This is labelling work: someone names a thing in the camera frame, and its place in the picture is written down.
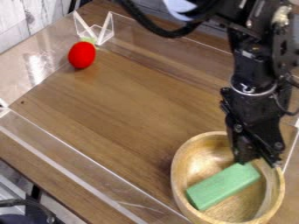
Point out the red toy strawberry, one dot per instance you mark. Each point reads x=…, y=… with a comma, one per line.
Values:
x=82, y=54

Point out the black table clamp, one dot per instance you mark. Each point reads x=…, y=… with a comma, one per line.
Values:
x=32, y=211

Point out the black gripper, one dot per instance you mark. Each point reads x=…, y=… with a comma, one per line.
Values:
x=253, y=118

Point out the brown wooden bowl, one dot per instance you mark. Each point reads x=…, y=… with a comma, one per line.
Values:
x=203, y=156

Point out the green rectangular block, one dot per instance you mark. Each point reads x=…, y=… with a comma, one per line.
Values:
x=210, y=191

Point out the clear acrylic table fence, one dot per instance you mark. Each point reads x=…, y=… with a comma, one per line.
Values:
x=91, y=133

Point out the clear acrylic corner bracket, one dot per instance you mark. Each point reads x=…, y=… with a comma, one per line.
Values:
x=96, y=34

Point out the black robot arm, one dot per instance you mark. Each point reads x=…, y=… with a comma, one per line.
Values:
x=261, y=28

